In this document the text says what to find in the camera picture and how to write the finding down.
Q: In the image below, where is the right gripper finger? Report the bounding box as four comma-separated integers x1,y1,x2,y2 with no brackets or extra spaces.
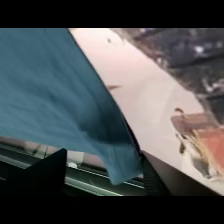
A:
13,147,69,197

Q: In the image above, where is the blue garment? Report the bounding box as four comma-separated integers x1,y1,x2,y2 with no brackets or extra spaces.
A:
0,28,145,186

